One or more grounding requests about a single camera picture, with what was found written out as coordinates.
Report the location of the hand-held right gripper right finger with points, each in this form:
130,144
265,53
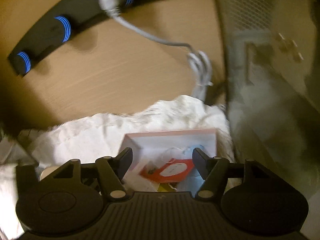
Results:
201,163

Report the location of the white textured cloth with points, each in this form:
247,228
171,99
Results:
87,140

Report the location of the cotton swab pack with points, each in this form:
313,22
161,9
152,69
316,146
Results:
172,171

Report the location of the cartoon print tissue pack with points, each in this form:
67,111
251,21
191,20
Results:
142,183

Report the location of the blue face mask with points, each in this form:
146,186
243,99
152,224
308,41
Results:
191,183

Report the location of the grey mesh panel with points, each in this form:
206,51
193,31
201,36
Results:
270,80

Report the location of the pink cardboard box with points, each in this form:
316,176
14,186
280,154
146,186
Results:
155,140

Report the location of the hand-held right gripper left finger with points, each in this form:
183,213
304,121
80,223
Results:
123,163

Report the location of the black power strip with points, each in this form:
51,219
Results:
46,33

